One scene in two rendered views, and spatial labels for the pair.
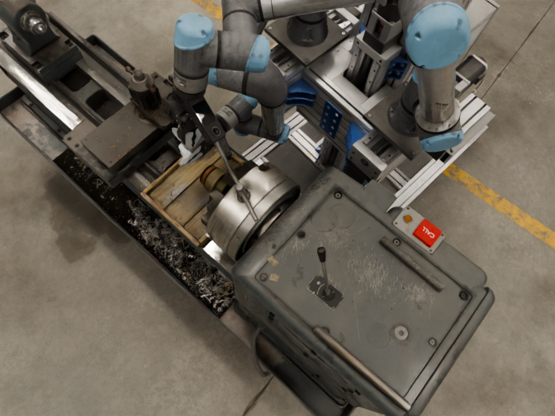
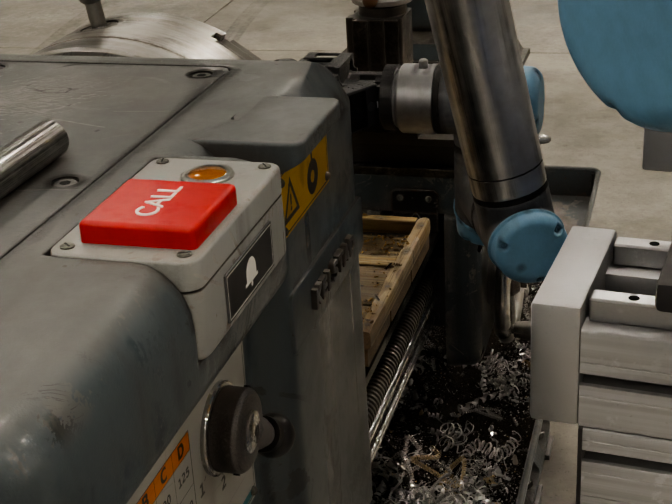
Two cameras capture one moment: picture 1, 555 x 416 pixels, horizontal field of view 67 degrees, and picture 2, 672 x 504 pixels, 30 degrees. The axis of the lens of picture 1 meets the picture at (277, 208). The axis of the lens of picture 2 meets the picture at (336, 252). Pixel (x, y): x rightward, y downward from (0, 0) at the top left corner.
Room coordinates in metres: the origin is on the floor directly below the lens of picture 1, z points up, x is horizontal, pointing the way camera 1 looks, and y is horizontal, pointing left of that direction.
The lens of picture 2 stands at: (0.34, -0.99, 1.49)
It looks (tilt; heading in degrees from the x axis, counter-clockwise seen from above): 24 degrees down; 74
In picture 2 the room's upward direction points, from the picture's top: 3 degrees counter-clockwise
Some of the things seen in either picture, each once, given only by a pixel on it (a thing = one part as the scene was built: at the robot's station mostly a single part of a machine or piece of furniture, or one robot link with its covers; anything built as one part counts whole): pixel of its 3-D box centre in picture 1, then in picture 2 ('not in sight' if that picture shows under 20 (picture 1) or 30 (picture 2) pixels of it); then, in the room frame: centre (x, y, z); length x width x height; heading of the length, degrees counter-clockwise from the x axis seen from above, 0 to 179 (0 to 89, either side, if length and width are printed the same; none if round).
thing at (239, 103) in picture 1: (241, 106); (489, 102); (0.87, 0.18, 1.08); 0.11 x 0.08 x 0.09; 147
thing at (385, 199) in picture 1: (376, 199); (262, 139); (0.51, -0.28, 1.24); 0.09 x 0.08 x 0.03; 57
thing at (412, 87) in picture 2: (225, 118); (416, 95); (0.80, 0.22, 1.09); 0.08 x 0.05 x 0.08; 57
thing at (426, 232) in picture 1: (426, 233); (161, 219); (0.42, -0.42, 1.26); 0.06 x 0.06 x 0.02; 57
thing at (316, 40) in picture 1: (308, 20); not in sight; (1.18, -0.01, 1.21); 0.15 x 0.15 x 0.10
